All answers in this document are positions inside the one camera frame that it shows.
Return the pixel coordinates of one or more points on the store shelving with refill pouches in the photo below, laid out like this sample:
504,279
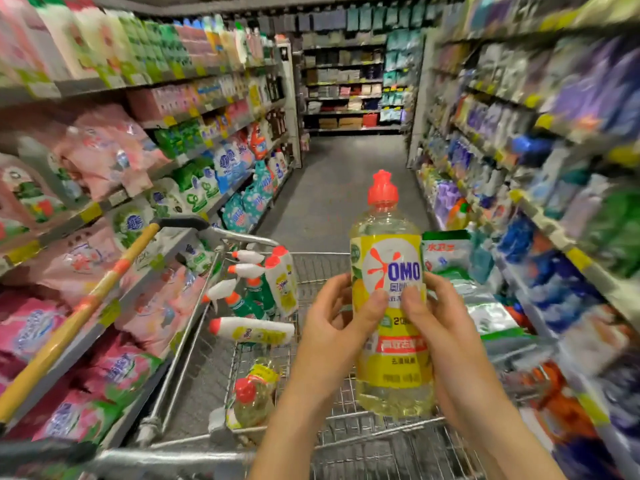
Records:
100,200

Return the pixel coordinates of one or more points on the cluster of orange trigger sprayers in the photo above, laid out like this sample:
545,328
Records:
560,410

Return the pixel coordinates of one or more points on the distant store shelving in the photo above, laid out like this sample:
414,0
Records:
345,75

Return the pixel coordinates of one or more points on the row of teal blue pouches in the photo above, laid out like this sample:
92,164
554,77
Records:
245,200

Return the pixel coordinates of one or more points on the white red-capped cleaner bottle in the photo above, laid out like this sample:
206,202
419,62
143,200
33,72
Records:
281,285

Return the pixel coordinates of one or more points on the row of green white pouches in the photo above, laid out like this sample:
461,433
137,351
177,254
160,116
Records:
185,190

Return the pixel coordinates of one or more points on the person's right forearm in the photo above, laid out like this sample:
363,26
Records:
520,453

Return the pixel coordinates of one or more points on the stack of pink detergent pouches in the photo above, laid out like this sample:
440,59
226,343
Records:
95,150

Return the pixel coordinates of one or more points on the person's left forearm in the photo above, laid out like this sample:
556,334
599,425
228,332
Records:
290,450

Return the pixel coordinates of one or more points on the person's right hand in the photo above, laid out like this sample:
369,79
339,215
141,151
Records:
470,370

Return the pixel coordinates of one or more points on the row of purple cleaner bottles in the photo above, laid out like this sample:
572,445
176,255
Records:
447,190

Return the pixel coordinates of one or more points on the person's left hand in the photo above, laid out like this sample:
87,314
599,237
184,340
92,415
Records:
325,360

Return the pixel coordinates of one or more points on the grey shopping cart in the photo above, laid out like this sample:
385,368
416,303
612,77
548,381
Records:
70,330

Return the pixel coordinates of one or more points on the cluster of blue cleaner bottles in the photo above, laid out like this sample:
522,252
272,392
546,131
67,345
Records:
525,255

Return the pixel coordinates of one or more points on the cluster of green cleaner bottles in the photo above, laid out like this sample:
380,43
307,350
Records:
615,225

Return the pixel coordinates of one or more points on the white red-tipped spray bottle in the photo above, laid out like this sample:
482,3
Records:
250,331

